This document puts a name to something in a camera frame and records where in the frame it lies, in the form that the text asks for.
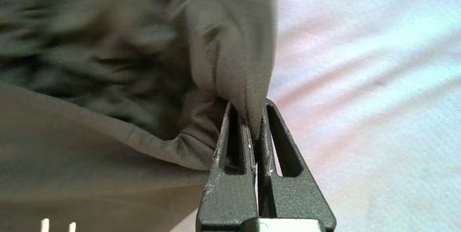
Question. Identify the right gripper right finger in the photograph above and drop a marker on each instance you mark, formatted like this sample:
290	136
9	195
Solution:
295	196

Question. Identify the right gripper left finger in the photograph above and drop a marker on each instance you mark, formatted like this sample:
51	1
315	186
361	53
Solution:
230	196

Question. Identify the blue bed sheet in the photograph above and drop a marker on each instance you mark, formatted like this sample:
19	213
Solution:
378	80

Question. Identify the black moon print T-shirt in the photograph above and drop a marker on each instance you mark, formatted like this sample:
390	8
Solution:
108	80

